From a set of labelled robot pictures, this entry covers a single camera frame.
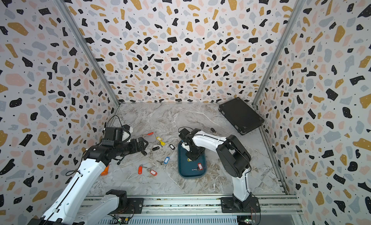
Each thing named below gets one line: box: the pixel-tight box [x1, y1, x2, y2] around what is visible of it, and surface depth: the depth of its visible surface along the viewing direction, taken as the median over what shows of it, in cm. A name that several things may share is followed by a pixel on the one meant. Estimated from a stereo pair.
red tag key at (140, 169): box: [138, 163, 148, 175], surface depth 89 cm
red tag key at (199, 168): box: [191, 162, 204, 171], surface depth 89 cm
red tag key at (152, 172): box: [146, 168, 158, 177], surface depth 87 cm
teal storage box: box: [177, 140, 207, 179], surface depth 88 cm
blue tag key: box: [156, 156, 171, 166], surface depth 92 cm
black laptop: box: [218, 97, 265, 136], surface depth 115 cm
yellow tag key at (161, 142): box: [155, 136, 167, 148], surface depth 100 cm
